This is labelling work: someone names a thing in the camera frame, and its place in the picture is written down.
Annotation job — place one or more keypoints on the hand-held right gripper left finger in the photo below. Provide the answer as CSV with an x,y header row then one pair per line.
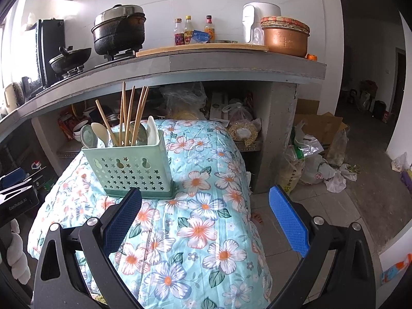
x,y
124,219

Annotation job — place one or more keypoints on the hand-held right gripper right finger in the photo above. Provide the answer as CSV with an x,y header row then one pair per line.
x,y
289,219

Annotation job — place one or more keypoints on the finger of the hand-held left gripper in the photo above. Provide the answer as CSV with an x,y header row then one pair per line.
x,y
16,178

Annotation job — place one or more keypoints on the green plastic utensil holder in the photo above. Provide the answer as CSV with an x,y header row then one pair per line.
x,y
96,154

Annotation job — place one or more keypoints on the cream spoon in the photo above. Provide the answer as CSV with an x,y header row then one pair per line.
x,y
100,133

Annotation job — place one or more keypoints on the white scalloped spoon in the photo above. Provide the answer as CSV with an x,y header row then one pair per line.
x,y
153,130

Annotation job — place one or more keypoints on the person's left hand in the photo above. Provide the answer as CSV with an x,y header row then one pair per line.
x,y
19,254

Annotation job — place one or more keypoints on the pile of plastic bags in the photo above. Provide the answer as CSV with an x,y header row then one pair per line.
x,y
315,167

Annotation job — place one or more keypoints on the red packet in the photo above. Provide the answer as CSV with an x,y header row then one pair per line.
x,y
67,125

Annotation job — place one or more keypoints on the floral blanket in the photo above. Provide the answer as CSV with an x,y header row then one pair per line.
x,y
199,219

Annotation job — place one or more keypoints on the stack of white bowls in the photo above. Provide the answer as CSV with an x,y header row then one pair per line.
x,y
79,133

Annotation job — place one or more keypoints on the cream kettle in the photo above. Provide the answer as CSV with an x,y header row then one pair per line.
x,y
10,98

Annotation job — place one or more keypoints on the cardboard box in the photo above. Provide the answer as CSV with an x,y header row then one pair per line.
x,y
325,125

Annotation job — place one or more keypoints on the plastic bag of beans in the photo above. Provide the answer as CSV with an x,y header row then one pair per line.
x,y
243,125

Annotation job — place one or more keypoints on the yellowish plastic bag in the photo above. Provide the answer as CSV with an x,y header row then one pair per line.
x,y
183,103

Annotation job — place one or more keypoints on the small black wok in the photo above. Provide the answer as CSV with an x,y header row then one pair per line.
x,y
69,59

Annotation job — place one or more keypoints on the black box appliance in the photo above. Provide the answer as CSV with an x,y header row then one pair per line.
x,y
50,51

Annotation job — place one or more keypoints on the gas stove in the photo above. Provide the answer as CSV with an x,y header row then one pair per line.
x,y
96,62

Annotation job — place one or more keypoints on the orange fruit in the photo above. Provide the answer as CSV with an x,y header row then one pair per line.
x,y
312,57

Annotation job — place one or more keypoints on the large black pot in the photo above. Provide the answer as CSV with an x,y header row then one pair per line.
x,y
119,38

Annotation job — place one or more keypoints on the copper inner pot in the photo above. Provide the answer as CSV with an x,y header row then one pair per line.
x,y
285,43

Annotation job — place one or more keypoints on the wooden cutting board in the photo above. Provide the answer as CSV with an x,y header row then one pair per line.
x,y
199,50

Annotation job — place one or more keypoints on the dark sauce bottle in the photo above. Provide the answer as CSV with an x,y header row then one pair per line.
x,y
179,35

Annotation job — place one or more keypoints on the steel pot lid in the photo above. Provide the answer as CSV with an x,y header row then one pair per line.
x,y
119,13

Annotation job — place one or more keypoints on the woven basket lid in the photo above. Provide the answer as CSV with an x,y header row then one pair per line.
x,y
285,23

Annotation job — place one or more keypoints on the blue white packet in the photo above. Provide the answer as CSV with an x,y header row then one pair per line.
x,y
199,37

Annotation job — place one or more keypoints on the yellow-cap sauce bottle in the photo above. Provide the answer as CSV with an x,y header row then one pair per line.
x,y
189,32

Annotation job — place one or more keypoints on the white electric kettle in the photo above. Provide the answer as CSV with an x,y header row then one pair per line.
x,y
257,19

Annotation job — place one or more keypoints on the amber sauce bottle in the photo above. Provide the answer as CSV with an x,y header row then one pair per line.
x,y
210,30

